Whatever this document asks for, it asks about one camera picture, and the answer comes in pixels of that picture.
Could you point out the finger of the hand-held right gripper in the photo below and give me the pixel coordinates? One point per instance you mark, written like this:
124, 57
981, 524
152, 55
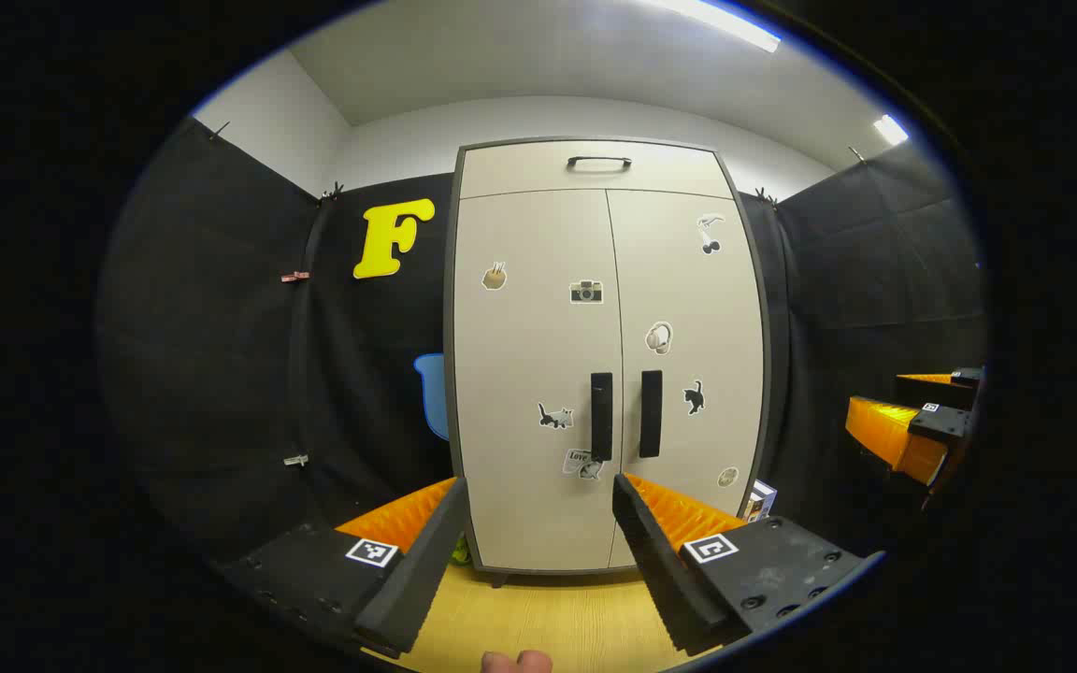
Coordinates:
931, 391
940, 425

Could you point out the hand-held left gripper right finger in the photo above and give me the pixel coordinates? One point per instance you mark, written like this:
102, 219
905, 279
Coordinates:
665, 579

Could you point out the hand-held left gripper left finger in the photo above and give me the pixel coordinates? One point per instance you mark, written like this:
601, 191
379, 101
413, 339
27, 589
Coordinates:
417, 579

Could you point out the white cabinet door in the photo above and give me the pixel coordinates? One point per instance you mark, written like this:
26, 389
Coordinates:
529, 355
688, 280

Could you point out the double-door shoe cabinet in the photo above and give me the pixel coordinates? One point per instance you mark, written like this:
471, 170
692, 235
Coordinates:
449, 374

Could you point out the white cabinet drawer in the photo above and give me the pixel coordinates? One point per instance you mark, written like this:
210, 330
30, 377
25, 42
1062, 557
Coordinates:
520, 173

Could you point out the white cardboard box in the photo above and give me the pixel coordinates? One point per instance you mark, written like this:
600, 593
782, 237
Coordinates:
759, 502

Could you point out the short ceiling light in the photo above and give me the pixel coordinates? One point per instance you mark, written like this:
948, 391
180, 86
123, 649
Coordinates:
891, 129

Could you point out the black backdrop cloth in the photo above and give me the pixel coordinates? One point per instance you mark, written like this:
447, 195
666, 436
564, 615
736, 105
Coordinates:
221, 374

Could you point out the red clip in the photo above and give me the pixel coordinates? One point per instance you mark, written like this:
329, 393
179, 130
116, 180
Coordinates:
295, 277

